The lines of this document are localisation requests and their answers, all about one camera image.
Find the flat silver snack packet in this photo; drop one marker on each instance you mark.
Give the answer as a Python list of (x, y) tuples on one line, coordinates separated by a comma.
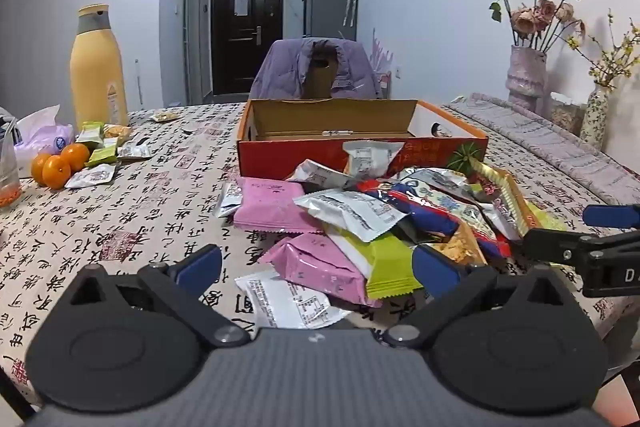
[(90, 177), (132, 151)]

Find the grey refrigerator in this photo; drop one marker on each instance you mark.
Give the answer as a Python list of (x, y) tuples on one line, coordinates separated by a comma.
[(325, 12)]

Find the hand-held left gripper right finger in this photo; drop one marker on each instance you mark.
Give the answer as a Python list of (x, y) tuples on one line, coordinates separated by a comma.
[(435, 264)]

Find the pink textured vase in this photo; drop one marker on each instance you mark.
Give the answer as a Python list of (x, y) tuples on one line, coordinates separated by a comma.
[(525, 77)]

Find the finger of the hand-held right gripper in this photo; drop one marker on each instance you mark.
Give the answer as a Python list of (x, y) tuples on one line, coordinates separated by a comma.
[(612, 215), (550, 247)]

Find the grey side door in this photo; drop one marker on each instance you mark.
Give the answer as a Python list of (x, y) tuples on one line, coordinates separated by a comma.
[(194, 32)]

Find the pile of mixed snack packets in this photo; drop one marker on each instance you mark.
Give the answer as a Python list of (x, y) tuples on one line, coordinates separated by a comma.
[(270, 207)]

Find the white paper notice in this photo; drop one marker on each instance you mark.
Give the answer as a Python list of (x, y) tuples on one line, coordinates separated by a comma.
[(240, 6)]

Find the yellow blossom twigs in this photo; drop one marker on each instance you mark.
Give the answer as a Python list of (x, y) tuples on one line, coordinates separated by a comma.
[(612, 62)]

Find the yellow bottle with grey collar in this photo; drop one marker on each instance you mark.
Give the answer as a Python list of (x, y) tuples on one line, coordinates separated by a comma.
[(97, 77)]

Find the lilac plastic bag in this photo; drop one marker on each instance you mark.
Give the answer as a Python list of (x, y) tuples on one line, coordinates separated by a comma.
[(45, 134)]

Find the dark entrance door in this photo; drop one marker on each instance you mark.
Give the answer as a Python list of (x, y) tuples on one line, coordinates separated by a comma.
[(225, 57)]

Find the clear plastic bag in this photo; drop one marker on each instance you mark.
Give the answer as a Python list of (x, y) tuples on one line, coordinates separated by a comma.
[(7, 172)]

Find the small orange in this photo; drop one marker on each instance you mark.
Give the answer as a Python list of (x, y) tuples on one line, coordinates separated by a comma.
[(56, 172), (76, 155), (39, 167)]

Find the pale snack packet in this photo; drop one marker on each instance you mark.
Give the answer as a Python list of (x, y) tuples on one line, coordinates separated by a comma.
[(165, 115)]

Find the orange cardboard box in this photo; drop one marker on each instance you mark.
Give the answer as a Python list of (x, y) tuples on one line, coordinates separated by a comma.
[(280, 157)]

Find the purple padded jacket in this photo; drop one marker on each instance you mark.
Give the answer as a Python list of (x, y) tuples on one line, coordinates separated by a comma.
[(285, 72)]

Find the wooden chair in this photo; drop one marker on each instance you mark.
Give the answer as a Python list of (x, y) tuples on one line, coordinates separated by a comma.
[(320, 79)]

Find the clear storage jar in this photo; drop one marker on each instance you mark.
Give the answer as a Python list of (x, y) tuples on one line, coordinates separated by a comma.
[(565, 117)]

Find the green snack packet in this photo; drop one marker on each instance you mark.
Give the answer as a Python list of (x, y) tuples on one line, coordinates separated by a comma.
[(90, 134), (102, 155)]

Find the orange snack packet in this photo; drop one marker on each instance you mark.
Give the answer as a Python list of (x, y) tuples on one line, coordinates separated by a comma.
[(118, 132)]

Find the small floral vase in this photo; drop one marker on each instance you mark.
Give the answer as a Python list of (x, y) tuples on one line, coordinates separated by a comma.
[(594, 117)]

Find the pink quilted blanket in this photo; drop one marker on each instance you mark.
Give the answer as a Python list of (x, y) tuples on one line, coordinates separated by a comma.
[(550, 147)]

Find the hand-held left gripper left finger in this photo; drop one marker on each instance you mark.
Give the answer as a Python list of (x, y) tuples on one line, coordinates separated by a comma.
[(202, 264)]

